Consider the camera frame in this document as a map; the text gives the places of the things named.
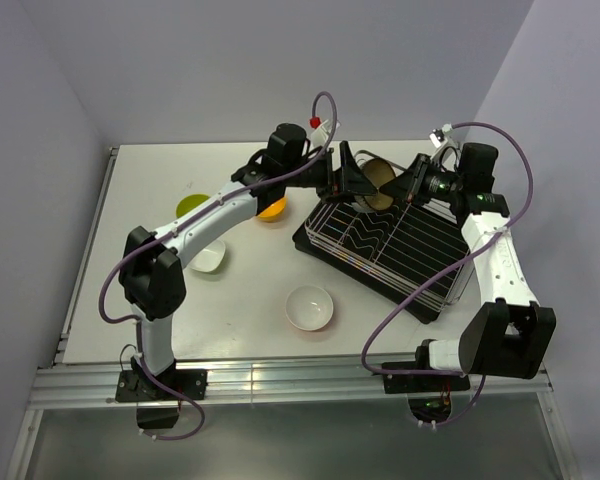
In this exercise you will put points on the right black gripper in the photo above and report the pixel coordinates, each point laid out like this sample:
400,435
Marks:
409,182

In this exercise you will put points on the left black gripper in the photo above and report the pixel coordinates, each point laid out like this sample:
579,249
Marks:
351,178

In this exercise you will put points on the brown patterned bowl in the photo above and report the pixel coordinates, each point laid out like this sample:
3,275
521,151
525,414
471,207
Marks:
378,172

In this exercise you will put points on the white bowl orange outside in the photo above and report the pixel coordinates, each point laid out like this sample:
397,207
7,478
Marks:
309,308

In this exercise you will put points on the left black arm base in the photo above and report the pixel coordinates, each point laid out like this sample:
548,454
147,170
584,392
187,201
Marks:
157,408

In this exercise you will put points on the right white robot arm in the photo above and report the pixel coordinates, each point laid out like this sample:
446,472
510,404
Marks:
511,331

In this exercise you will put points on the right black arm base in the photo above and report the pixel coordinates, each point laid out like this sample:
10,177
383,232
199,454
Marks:
429,395

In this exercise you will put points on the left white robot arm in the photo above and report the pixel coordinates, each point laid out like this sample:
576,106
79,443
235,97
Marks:
152,273

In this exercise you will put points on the black drip tray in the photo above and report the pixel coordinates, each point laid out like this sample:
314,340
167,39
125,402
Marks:
405,275

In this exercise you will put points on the orange round bowl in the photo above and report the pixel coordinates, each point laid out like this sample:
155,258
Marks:
274,212

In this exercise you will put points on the white square bowl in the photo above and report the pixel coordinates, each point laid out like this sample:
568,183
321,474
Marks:
210,258

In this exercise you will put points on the green round bowl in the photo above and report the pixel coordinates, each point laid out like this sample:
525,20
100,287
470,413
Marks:
189,203

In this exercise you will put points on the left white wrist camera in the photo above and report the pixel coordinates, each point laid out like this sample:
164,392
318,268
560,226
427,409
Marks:
321,134

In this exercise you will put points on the aluminium frame rail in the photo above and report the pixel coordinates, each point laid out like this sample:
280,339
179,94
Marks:
339,378

